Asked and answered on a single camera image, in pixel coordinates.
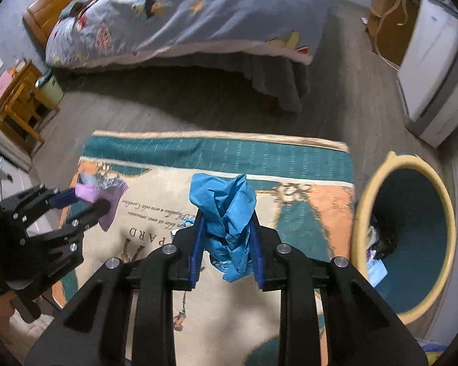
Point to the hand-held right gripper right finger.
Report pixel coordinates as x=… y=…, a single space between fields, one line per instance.
x=257 y=259

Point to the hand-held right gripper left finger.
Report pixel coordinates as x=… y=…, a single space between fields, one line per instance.
x=196 y=251

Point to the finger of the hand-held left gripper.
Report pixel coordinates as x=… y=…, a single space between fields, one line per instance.
x=61 y=247
x=61 y=198

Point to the blue plastic bag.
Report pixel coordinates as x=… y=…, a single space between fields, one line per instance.
x=225 y=213

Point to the purple foil wrapper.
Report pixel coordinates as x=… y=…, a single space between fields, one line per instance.
x=110 y=206

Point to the cream rimmed teal trash bin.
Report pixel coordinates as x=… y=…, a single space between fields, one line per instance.
x=366 y=206

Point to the white low cabinet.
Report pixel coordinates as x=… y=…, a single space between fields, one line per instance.
x=15 y=175

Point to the wooden chair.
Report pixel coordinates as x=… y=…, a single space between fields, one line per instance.
x=19 y=106

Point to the teal patterned rug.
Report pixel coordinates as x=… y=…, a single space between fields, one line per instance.
x=252 y=152

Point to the green and white bucket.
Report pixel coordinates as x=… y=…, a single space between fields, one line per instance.
x=51 y=87

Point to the white crumpled paper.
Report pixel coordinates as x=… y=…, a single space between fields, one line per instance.
x=371 y=242

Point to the pale blue wrapper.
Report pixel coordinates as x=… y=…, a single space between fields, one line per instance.
x=377 y=272

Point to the wooden bed with grey sheet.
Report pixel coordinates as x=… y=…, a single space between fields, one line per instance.
x=274 y=80

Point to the pale blue cartoon blanket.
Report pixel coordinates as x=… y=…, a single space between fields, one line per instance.
x=213 y=7

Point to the white floor appliance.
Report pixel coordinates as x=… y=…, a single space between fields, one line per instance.
x=431 y=64

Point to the brown cardboard box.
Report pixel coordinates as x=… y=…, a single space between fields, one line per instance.
x=389 y=34

